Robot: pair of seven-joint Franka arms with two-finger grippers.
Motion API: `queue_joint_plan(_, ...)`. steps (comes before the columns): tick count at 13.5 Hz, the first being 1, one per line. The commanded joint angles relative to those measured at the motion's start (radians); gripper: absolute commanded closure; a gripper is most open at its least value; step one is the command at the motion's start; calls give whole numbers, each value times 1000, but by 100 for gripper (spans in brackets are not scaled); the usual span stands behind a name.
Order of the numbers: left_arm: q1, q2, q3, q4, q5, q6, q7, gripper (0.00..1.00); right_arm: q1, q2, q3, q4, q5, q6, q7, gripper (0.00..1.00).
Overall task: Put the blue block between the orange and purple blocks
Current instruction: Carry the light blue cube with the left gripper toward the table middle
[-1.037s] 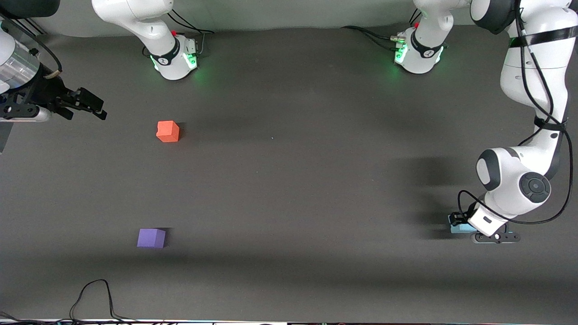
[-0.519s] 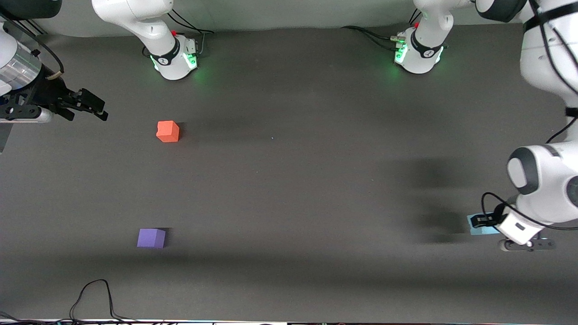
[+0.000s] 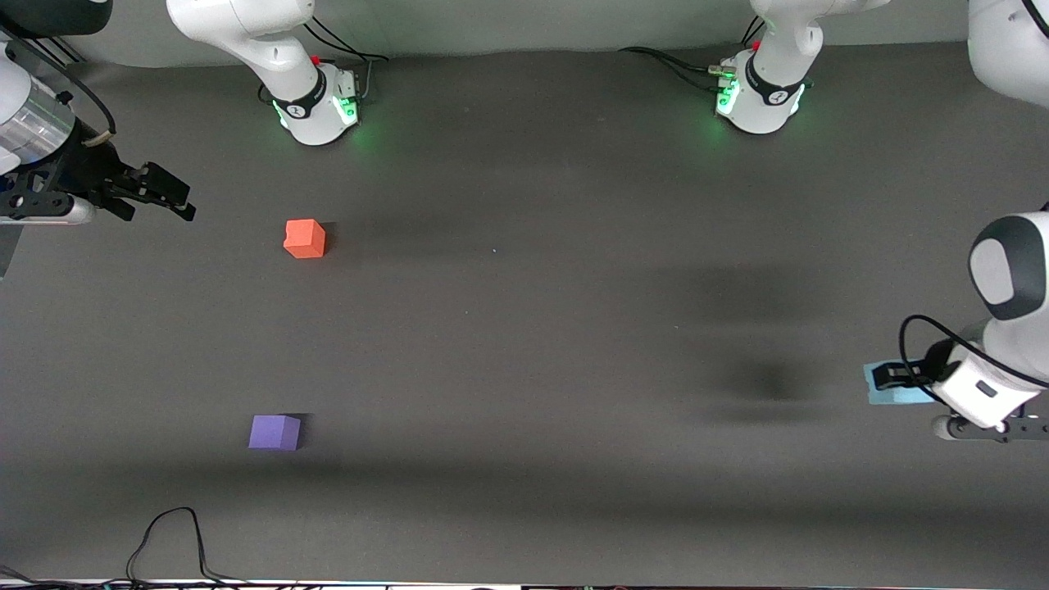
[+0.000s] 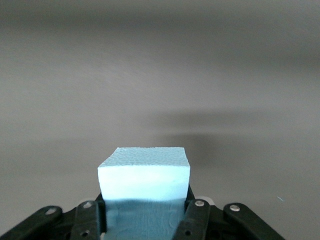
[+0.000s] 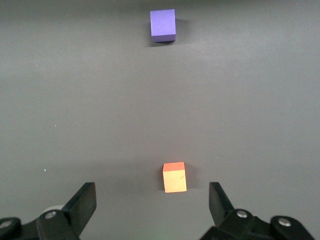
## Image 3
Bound light blue foam block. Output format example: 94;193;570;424
864;361;942;406

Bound orange foam block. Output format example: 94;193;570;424
284;219;327;260

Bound purple foam block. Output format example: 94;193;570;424
248;415;302;452

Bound dark grey table mat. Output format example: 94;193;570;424
0;31;1049;584

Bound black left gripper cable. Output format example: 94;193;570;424
899;315;1049;390

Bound aluminium frame rail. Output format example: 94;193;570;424
0;25;84;66

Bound black right arm base cables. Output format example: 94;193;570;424
303;16;390;103

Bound black arm base cables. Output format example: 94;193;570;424
303;16;390;103
619;16;767;91

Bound black looped table cable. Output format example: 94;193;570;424
125;506;247;586

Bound black table edge cables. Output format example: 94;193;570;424
0;564;132;590

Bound black left arm base cables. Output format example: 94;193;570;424
619;16;767;91

